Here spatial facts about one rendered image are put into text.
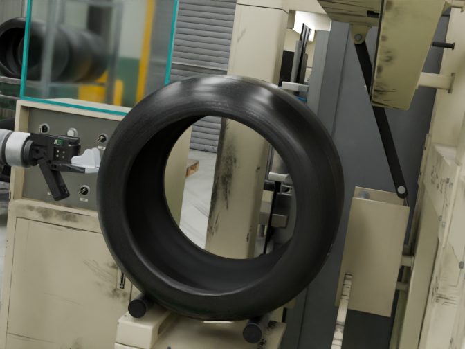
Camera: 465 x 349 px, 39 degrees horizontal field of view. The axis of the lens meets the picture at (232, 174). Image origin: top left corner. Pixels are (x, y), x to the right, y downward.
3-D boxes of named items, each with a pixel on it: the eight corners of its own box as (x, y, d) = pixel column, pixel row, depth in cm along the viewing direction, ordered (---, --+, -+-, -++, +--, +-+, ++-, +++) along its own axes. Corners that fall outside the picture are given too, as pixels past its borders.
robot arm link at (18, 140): (3, 167, 164) (23, 163, 173) (21, 171, 163) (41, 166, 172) (6, 132, 162) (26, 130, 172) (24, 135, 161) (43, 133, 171)
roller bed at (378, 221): (338, 284, 194) (355, 185, 189) (389, 294, 191) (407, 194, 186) (333, 306, 175) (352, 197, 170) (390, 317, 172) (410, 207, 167)
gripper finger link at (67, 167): (82, 167, 159) (49, 162, 161) (81, 174, 159) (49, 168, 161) (90, 165, 164) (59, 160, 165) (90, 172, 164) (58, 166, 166)
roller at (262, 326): (270, 298, 183) (265, 282, 183) (286, 294, 182) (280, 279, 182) (245, 346, 149) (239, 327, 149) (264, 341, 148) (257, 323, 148)
